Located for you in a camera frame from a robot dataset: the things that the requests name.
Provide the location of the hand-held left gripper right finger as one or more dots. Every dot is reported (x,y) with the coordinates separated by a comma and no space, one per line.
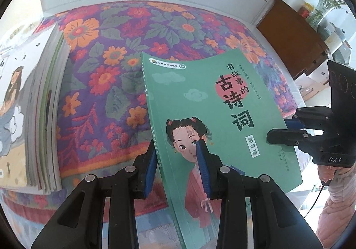
(203,165)

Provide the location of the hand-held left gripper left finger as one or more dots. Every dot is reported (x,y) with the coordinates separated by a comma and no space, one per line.
(150,168)

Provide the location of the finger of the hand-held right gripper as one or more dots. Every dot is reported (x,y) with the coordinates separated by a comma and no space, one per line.
(294,123)
(286,137)

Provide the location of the teal book with girl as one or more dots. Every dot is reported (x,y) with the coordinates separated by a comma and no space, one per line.
(222,110)

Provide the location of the stack of books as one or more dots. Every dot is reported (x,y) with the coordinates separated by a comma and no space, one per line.
(41,126)

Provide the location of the person's right forearm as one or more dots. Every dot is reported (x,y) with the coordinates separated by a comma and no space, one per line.
(339,210)

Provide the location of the person's right hand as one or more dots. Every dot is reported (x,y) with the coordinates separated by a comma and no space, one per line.
(325,174)

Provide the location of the white side table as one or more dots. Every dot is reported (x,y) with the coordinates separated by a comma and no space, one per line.
(311,87)

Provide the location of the white appliance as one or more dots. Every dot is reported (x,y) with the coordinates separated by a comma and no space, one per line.
(338,43)

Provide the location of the brown wooden cabinet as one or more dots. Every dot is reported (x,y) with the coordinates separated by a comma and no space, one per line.
(289,37)

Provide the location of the floral blanket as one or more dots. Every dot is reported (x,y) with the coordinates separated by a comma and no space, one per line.
(111,71)

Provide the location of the glass vase with plant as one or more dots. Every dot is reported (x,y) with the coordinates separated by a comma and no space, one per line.
(325,7)

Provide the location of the colourful jar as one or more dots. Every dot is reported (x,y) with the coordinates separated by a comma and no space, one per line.
(306,9)

